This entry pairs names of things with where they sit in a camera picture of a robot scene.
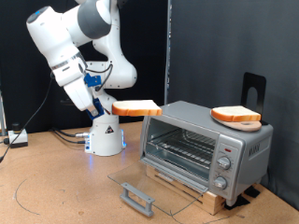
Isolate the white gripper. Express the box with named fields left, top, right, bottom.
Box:
left=64, top=77, right=98, bottom=116

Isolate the white bread slice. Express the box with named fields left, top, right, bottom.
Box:
left=111, top=99, right=164, bottom=118
left=210, top=105, right=262, bottom=123

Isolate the glass oven door with handle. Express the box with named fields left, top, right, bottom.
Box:
left=107, top=157, right=209, bottom=217

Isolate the metal oven rack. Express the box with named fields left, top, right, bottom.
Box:
left=147, top=129, right=217, bottom=169

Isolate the silver oven knob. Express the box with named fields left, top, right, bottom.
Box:
left=212, top=175, right=228, bottom=190
left=217, top=156, right=232, bottom=171

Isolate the silver toaster oven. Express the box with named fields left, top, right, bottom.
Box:
left=138, top=100, right=275, bottom=207

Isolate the white emergency stop box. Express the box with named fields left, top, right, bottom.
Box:
left=7, top=122, right=29, bottom=148

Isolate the thin metal stand pole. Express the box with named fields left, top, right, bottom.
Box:
left=0, top=90, right=7, bottom=136

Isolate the grey vertical metal pole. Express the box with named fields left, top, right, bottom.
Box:
left=164, top=0, right=173, bottom=106

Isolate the black backdrop curtain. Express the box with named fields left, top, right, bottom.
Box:
left=0, top=0, right=169, bottom=135

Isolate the wooden slatted block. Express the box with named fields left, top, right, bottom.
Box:
left=145, top=164, right=227, bottom=216

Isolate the round wooden plate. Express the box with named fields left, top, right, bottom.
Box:
left=214, top=118, right=263, bottom=133

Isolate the grey backdrop curtain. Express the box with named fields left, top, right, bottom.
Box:
left=167, top=0, right=299, bottom=210

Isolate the black metal bookend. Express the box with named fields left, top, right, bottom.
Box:
left=241, top=72, right=269, bottom=126

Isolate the black foam pad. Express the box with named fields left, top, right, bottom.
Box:
left=223, top=194, right=251, bottom=211
left=244, top=186, right=262, bottom=199

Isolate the black cable with silver plug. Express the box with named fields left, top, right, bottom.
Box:
left=50, top=126, right=92, bottom=138

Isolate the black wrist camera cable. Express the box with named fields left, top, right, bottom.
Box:
left=86, top=63, right=114, bottom=92

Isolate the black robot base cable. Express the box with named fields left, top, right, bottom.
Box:
left=52, top=131, right=88, bottom=145

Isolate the long black hanging cable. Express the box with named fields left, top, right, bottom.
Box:
left=0, top=72, right=54, bottom=162

